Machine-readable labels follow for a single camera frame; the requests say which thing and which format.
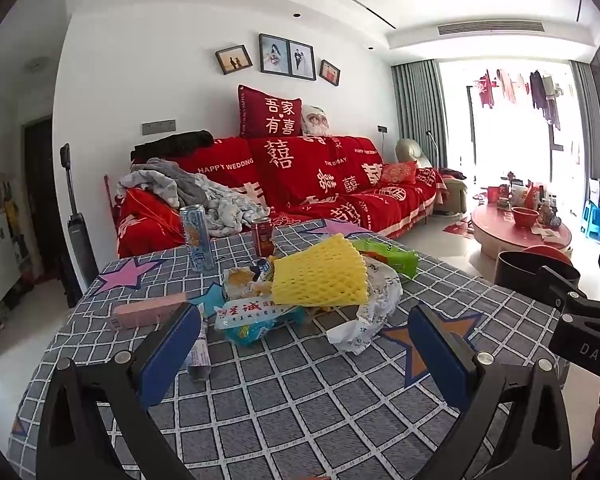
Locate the white patterned cushion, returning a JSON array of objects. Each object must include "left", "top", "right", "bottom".
[{"left": 301, "top": 104, "right": 332, "bottom": 137}]

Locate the dark door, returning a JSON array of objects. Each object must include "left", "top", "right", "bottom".
[{"left": 24, "top": 116, "right": 67, "bottom": 282}]

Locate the cluster of bottles and boxes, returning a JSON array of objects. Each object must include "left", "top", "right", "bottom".
[{"left": 486, "top": 171, "right": 567, "bottom": 226}]

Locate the pale blue printed blanket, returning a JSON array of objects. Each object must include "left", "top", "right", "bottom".
[{"left": 200, "top": 182, "right": 272, "bottom": 237}]

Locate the white printed plastic bag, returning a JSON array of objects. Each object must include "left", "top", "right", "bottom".
[{"left": 324, "top": 259, "right": 405, "bottom": 357}]

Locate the grey-green curtain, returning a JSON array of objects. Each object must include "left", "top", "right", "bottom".
[
  {"left": 390, "top": 59, "right": 449, "bottom": 172},
  {"left": 569, "top": 60, "right": 600, "bottom": 188}
]

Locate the floor lamp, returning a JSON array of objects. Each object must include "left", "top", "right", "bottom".
[{"left": 426, "top": 130, "right": 442, "bottom": 172}]

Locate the tall blue drink can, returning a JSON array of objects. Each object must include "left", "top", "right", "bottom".
[{"left": 180, "top": 204, "right": 217, "bottom": 274}]

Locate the large framed photo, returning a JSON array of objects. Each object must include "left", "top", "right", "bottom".
[
  {"left": 287, "top": 39, "right": 317, "bottom": 82},
  {"left": 258, "top": 33, "right": 291, "bottom": 75}
]

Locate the white stick wrapper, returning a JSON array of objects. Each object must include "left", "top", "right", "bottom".
[{"left": 187, "top": 305, "right": 212, "bottom": 382}]

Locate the red stool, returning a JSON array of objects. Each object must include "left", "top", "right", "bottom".
[{"left": 521, "top": 244, "right": 572, "bottom": 264}]

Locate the clear printed snack bag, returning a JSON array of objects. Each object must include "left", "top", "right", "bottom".
[{"left": 214, "top": 301, "right": 307, "bottom": 347}]

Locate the red printed sofa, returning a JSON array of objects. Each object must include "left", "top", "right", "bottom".
[{"left": 116, "top": 134, "right": 443, "bottom": 261}]

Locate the green snack packet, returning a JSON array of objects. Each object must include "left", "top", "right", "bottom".
[{"left": 351, "top": 238, "right": 419, "bottom": 279}]

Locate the ceiling air vent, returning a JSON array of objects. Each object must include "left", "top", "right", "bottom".
[{"left": 437, "top": 20, "right": 546, "bottom": 37}]

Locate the round red coffee table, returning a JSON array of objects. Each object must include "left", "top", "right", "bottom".
[{"left": 469, "top": 204, "right": 574, "bottom": 262}]

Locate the blue plastic stool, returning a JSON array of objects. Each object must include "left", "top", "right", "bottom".
[{"left": 579, "top": 199, "right": 600, "bottom": 242}]

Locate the yellow foam fruit net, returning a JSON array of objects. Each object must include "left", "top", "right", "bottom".
[{"left": 269, "top": 234, "right": 372, "bottom": 310}]

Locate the red bowl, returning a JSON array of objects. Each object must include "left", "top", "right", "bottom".
[{"left": 510, "top": 206, "right": 541, "bottom": 227}]

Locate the red floor mat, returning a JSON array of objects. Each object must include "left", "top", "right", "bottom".
[{"left": 442, "top": 219, "right": 477, "bottom": 239}]

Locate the grey checked star tablecloth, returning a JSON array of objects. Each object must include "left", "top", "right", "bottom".
[{"left": 7, "top": 219, "right": 577, "bottom": 480}]

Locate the pink packet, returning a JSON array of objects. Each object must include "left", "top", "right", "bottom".
[{"left": 111, "top": 293, "right": 197, "bottom": 332}]

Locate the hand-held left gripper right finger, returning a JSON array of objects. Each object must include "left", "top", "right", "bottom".
[{"left": 408, "top": 304, "right": 574, "bottom": 480}]

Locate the red drink can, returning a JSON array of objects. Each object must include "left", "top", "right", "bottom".
[{"left": 250, "top": 217, "right": 277, "bottom": 259}]

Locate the beige armchair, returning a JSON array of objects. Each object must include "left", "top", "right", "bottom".
[{"left": 394, "top": 137, "right": 469, "bottom": 217}]

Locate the black trash bin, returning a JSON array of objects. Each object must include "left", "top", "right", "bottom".
[{"left": 494, "top": 251, "right": 582, "bottom": 307}]

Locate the small framed photo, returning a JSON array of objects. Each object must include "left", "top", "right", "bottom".
[
  {"left": 319, "top": 59, "right": 341, "bottom": 87},
  {"left": 215, "top": 44, "right": 254, "bottom": 76}
]

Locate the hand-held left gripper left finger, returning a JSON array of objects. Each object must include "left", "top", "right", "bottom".
[{"left": 36, "top": 302, "right": 202, "bottom": 480}]

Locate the upright vacuum cleaner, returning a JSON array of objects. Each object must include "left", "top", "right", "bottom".
[{"left": 59, "top": 143, "right": 100, "bottom": 287}]

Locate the grey garment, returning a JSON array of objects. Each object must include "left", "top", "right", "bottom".
[{"left": 117, "top": 157, "right": 217, "bottom": 211}]

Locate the black garment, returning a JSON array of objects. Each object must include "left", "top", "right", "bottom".
[{"left": 131, "top": 130, "right": 215, "bottom": 162}]

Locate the row of hanging clothes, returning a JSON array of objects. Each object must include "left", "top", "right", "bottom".
[{"left": 471, "top": 67, "right": 562, "bottom": 132}]

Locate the orange snack packet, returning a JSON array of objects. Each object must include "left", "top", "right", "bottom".
[{"left": 222, "top": 260, "right": 277, "bottom": 312}]

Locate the red square cushion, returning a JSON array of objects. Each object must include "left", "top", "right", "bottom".
[{"left": 237, "top": 84, "right": 304, "bottom": 139}]

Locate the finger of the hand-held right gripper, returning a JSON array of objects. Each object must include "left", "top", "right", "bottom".
[{"left": 535, "top": 263, "right": 582, "bottom": 312}]

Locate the white cabinet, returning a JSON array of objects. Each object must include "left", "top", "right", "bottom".
[{"left": 0, "top": 170, "right": 32, "bottom": 322}]

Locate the small red embroidered cushion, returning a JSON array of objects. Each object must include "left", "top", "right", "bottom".
[{"left": 379, "top": 161, "right": 419, "bottom": 187}]

